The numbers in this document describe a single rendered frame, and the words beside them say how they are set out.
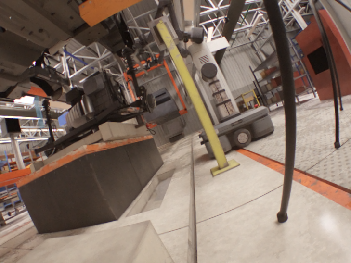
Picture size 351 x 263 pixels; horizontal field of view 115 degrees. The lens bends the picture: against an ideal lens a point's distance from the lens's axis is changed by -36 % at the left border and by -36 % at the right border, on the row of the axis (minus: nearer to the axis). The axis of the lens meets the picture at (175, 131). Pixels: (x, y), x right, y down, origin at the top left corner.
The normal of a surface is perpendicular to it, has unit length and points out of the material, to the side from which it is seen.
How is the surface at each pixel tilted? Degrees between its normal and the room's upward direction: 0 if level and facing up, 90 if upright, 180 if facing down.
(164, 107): 90
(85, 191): 90
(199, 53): 90
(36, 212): 90
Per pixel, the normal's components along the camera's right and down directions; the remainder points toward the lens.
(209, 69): -0.15, 0.04
